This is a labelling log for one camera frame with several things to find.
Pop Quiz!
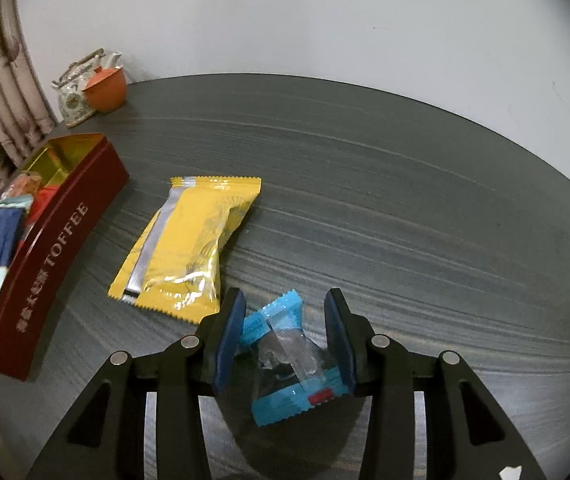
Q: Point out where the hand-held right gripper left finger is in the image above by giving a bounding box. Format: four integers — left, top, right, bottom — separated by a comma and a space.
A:
25, 287, 247, 480

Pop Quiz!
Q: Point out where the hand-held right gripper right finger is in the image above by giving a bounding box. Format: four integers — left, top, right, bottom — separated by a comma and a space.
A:
324, 287, 548, 480

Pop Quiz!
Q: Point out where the clear blue-edged snack packet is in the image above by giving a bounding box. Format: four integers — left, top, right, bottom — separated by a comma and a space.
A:
237, 290, 356, 427

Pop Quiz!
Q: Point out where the small yellow snack packet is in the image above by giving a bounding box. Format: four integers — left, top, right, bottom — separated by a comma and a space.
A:
108, 175, 262, 325

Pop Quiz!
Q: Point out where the red tin box gold interior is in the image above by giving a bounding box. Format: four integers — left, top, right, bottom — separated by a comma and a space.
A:
0, 132, 130, 383

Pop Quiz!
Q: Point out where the red snack packet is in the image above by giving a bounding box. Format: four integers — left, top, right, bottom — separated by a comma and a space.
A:
15, 185, 58, 256

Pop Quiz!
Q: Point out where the clear bag of peanuts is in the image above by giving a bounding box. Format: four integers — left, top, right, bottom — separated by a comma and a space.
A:
2, 172, 41, 206

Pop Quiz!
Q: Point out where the orange ceramic cup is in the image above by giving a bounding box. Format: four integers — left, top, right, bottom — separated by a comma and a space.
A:
81, 66, 127, 113

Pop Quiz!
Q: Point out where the patterned ceramic teapot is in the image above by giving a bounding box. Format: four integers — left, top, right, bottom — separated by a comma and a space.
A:
50, 48, 123, 128

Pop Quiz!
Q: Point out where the striped beige curtain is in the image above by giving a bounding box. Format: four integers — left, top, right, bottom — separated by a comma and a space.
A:
0, 0, 58, 196

